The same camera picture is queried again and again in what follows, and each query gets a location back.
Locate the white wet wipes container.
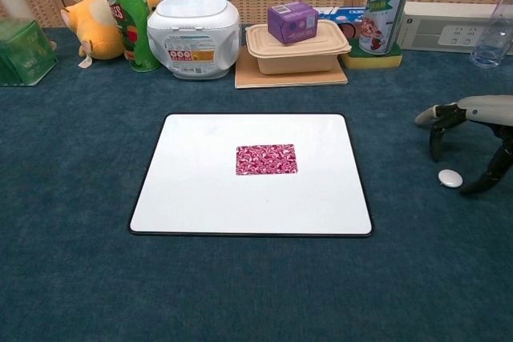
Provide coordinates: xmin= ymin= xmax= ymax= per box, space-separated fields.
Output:
xmin=146 ymin=0 xmax=242 ymax=81

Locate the green transparent tea box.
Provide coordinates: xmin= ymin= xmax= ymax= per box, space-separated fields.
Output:
xmin=0 ymin=19 xmax=59 ymax=87

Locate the white rectangular board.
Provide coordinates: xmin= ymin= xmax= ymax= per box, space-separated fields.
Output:
xmin=128 ymin=113 xmax=373 ymax=238

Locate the clear plastic bottle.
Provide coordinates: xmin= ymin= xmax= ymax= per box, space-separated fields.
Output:
xmin=469 ymin=0 xmax=513 ymax=69

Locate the thin tan cutting board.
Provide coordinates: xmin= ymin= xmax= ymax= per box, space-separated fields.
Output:
xmin=234 ymin=46 xmax=349 ymax=90

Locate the white rectangular box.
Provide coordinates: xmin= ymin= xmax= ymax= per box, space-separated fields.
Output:
xmin=396 ymin=1 xmax=513 ymax=54

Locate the beige lunch box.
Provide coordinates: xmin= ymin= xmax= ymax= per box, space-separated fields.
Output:
xmin=244 ymin=19 xmax=353 ymax=76

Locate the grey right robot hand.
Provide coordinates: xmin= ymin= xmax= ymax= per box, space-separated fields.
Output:
xmin=414 ymin=95 xmax=513 ymax=195

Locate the cardboard tube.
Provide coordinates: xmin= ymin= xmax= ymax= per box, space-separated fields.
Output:
xmin=0 ymin=0 xmax=34 ymax=22

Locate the purple carton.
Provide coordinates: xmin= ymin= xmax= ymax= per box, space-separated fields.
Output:
xmin=267 ymin=0 xmax=320 ymax=46

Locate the white round disc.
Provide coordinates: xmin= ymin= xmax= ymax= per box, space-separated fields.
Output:
xmin=437 ymin=168 xmax=464 ymax=189

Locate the yellow green sponge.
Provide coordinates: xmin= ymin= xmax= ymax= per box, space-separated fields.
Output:
xmin=340 ymin=39 xmax=404 ymax=70

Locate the blue toothpaste box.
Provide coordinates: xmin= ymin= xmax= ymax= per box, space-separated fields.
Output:
xmin=312 ymin=6 xmax=368 ymax=26

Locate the teal table cloth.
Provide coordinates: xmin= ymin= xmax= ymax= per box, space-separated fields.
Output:
xmin=0 ymin=23 xmax=513 ymax=342

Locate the yellow plush toy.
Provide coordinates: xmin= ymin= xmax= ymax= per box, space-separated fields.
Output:
xmin=60 ymin=0 xmax=161 ymax=70

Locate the green chips can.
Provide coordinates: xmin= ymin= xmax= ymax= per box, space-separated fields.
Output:
xmin=92 ymin=0 xmax=161 ymax=74

